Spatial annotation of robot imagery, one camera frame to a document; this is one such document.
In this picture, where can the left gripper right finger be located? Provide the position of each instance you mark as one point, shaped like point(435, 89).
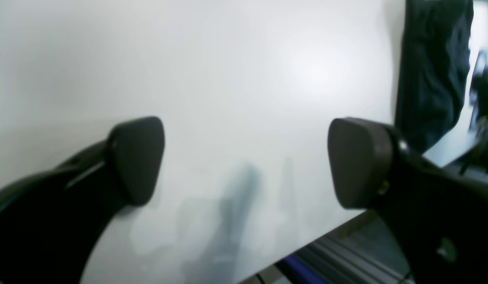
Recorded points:
point(439, 220)

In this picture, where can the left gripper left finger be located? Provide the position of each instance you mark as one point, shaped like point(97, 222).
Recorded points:
point(51, 221)

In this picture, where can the black t-shirt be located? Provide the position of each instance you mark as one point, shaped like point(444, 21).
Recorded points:
point(434, 66)

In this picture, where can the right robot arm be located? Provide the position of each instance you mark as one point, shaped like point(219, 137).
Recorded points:
point(479, 122)

